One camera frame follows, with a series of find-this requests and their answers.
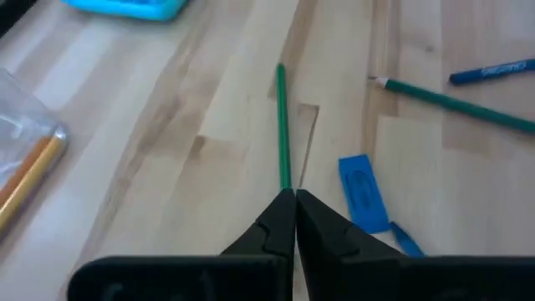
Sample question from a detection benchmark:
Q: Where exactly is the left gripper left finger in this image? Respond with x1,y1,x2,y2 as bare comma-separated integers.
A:
66,187,297,301

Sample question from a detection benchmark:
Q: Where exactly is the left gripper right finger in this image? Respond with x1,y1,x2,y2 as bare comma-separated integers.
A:
295,188,535,301

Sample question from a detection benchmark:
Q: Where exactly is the small blue pen piece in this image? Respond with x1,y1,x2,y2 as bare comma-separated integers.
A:
389,220,426,258

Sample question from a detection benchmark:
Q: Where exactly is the blue eraser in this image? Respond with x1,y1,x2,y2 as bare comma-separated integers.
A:
337,153,392,235

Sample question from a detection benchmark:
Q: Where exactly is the dark green pencil pink eraser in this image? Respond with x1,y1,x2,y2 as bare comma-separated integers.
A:
367,74,535,135

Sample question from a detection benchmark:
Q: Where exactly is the yellow pencil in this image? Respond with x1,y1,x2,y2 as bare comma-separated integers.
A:
0,127,70,239

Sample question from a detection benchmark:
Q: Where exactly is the blue marker pen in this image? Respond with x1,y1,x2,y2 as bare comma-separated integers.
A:
448,57,535,86

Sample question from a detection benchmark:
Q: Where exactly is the clear plastic bin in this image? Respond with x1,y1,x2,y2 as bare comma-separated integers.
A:
0,66,71,243

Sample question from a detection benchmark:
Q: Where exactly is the turquoise calculator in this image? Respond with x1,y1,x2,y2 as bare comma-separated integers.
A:
61,0,191,23

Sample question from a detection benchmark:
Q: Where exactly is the black aluminium table frame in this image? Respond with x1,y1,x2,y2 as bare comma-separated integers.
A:
0,0,38,38

